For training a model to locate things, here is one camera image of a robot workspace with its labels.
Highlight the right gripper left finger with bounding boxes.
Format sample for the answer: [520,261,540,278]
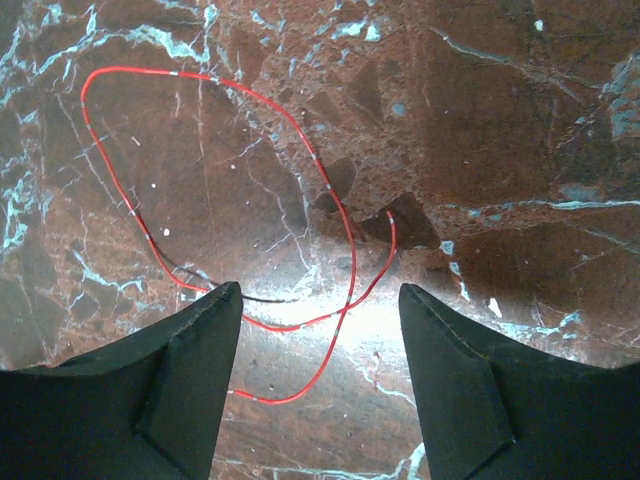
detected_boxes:
[1,282,243,479]

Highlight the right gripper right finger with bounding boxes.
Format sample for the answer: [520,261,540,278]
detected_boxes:
[399,283,639,479]

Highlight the black zip tie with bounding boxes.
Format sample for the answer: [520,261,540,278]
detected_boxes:
[145,234,299,304]

